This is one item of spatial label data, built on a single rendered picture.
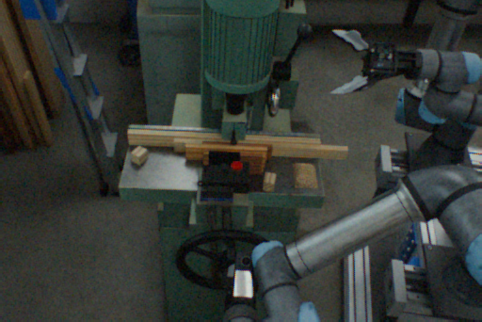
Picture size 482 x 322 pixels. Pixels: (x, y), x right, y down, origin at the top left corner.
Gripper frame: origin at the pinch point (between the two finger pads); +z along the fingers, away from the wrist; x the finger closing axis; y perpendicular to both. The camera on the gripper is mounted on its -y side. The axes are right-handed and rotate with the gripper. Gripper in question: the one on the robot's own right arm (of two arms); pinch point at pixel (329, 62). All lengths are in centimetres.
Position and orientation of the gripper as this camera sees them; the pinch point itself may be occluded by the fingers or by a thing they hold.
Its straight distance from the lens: 114.8
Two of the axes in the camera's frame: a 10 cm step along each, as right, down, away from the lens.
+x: -0.4, 10.0, -0.8
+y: 0.5, -0.8, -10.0
